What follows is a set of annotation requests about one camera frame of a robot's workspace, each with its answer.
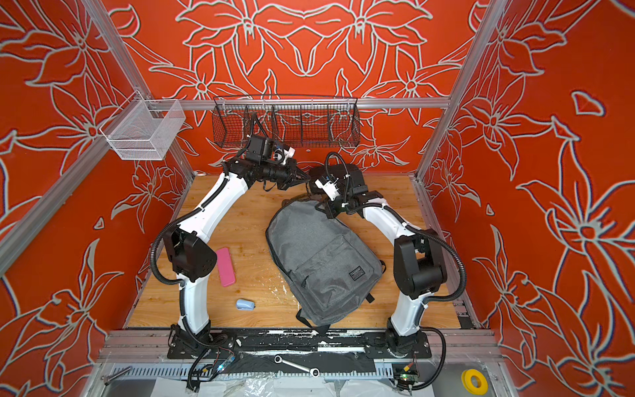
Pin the white wire wall basket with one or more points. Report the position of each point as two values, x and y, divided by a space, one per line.
138 132

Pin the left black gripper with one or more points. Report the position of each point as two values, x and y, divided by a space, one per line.
291 171

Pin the grey student backpack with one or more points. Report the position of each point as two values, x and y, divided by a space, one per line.
328 268

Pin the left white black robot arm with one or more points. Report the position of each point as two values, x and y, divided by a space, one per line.
180 255

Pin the grey bolt on frame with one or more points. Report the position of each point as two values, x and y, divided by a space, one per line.
109 379

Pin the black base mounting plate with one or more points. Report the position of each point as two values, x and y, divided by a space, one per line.
371 343

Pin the yellow tape roll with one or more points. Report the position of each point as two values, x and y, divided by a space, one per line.
475 382

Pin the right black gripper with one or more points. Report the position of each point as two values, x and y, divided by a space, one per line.
329 208

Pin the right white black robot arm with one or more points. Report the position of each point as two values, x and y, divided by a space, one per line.
425 267

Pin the pink pencil case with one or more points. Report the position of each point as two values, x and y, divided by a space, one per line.
225 267

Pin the light blue stapler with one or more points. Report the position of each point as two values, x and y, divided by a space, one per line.
245 305

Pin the black hard case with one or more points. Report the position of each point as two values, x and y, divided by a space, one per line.
341 174

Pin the silver combination wrench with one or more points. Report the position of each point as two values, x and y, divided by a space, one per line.
313 371

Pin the black wire wall basket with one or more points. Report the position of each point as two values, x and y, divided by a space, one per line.
298 121

